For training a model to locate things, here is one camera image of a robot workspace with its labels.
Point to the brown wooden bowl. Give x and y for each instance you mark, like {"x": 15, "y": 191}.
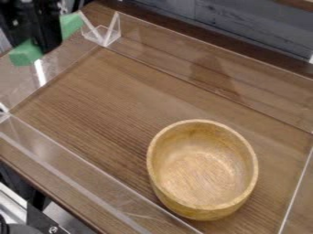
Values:
{"x": 204, "y": 169}

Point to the clear acrylic front wall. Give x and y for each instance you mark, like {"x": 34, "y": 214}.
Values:
{"x": 108, "y": 205}

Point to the black metal frame bracket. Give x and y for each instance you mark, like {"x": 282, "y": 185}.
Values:
{"x": 39, "y": 221}

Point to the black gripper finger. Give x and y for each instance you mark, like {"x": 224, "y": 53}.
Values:
{"x": 14, "y": 22}
{"x": 46, "y": 25}

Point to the clear acrylic corner bracket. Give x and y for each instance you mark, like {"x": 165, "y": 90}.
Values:
{"x": 104, "y": 36}

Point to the green rectangular block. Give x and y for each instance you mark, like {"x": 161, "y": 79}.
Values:
{"x": 27, "y": 52}

